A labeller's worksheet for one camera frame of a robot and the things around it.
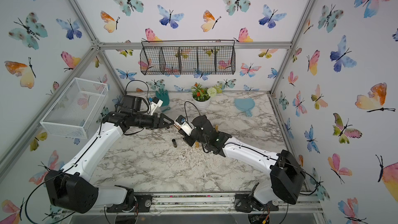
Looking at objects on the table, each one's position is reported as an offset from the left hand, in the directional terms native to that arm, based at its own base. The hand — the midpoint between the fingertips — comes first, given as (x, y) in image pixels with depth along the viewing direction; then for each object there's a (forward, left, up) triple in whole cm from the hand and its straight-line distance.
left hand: (171, 122), depth 74 cm
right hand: (-1, -5, -3) cm, 6 cm away
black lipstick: (-1, +2, -20) cm, 20 cm away
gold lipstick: (-11, -12, -1) cm, 17 cm away
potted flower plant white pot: (+26, -14, -9) cm, 31 cm away
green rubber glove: (+40, +14, -24) cm, 49 cm away
